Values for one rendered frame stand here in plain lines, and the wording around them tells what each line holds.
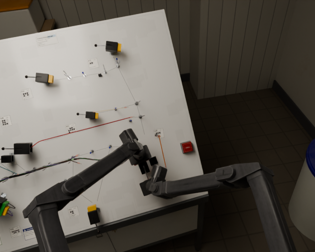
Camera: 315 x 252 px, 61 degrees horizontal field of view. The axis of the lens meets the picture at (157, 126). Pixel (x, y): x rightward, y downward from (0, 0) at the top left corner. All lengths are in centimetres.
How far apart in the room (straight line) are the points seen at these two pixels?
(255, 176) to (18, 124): 112
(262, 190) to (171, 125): 73
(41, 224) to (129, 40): 101
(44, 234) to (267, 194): 59
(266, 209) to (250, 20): 254
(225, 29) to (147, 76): 177
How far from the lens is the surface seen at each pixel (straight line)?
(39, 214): 75
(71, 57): 145
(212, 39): 307
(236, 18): 306
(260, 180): 83
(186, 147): 141
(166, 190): 109
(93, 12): 325
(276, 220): 79
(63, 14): 329
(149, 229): 173
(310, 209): 224
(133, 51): 144
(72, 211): 148
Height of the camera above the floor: 216
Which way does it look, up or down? 44 degrees down
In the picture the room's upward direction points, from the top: 6 degrees counter-clockwise
